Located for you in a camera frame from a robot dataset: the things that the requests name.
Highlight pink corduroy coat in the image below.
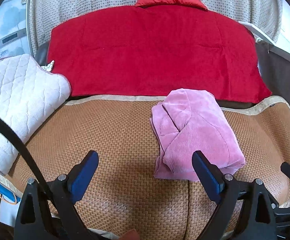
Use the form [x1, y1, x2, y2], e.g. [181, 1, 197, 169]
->
[150, 89, 245, 181]

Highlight woven bamboo mat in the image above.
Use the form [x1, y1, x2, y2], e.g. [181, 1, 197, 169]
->
[0, 94, 290, 240]

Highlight grey wooden crib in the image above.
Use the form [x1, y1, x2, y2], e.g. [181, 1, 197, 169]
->
[256, 40, 290, 105]

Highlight white quilted cushion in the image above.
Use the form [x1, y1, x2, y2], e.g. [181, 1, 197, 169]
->
[0, 53, 72, 176]

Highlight white shelf board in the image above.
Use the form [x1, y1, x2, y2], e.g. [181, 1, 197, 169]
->
[239, 21, 275, 45]

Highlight beige dotted curtain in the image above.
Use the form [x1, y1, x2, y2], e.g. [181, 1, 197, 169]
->
[28, 0, 284, 55]

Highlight red blanket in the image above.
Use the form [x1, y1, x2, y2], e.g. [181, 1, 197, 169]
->
[48, 5, 271, 103]

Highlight black cable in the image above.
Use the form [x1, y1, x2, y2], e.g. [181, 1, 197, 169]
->
[0, 109, 52, 198]

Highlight window with frame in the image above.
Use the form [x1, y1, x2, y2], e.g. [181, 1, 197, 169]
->
[0, 0, 30, 59]

